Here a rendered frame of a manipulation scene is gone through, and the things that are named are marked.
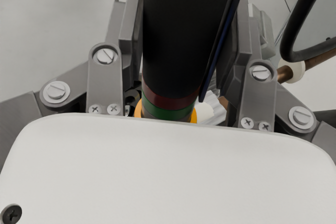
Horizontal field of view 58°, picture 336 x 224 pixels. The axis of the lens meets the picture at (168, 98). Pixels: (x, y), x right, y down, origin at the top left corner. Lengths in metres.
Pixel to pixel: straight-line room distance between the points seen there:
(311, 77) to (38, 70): 1.72
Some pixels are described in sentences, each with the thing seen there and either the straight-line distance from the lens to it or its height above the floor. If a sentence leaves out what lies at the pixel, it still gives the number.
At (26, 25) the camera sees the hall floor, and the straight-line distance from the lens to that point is 2.33.
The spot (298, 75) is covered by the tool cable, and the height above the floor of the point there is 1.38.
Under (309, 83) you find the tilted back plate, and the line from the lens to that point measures 0.60.
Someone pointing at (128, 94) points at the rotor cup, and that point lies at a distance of 0.42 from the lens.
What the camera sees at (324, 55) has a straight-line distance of 0.32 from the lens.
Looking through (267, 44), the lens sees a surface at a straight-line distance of 0.64.
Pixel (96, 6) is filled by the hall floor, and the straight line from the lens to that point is 2.37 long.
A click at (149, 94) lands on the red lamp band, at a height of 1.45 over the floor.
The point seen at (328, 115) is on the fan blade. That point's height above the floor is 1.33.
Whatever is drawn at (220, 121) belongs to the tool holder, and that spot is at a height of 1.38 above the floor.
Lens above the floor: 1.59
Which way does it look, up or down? 59 degrees down
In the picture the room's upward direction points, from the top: 9 degrees clockwise
